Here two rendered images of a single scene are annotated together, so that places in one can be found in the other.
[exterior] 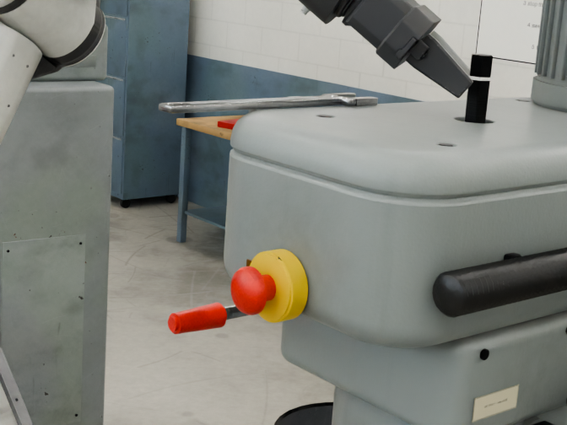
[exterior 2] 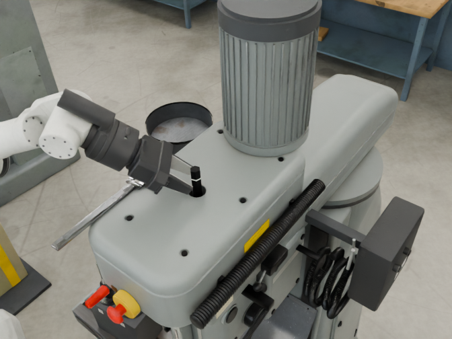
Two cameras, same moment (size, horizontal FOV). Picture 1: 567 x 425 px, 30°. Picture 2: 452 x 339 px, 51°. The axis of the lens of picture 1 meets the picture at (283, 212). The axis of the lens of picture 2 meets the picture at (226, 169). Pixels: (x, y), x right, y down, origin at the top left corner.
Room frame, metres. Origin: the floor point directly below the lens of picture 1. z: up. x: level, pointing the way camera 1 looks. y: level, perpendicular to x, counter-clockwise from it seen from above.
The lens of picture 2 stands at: (0.30, -0.12, 2.58)
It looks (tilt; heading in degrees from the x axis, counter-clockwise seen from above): 42 degrees down; 351
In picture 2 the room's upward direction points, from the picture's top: 3 degrees counter-clockwise
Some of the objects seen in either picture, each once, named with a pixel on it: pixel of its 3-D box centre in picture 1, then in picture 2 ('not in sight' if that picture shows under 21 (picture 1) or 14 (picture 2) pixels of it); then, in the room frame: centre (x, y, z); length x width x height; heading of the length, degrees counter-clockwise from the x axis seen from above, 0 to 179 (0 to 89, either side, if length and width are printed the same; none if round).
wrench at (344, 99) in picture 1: (272, 102); (103, 208); (0.98, 0.02, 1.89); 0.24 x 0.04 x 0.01; 132
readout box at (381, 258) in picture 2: not in sight; (387, 254); (0.94, -0.62, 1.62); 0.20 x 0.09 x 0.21; 131
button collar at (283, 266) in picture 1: (277, 285); (126, 304); (0.84, 0.00, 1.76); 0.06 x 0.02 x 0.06; 41
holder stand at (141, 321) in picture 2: not in sight; (126, 314); (1.29, 0.11, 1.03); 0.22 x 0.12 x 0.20; 47
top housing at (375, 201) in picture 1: (474, 200); (204, 212); (1.00, -0.18, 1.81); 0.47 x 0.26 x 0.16; 131
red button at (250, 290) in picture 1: (255, 289); (117, 312); (0.83, 0.02, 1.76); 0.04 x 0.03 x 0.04; 41
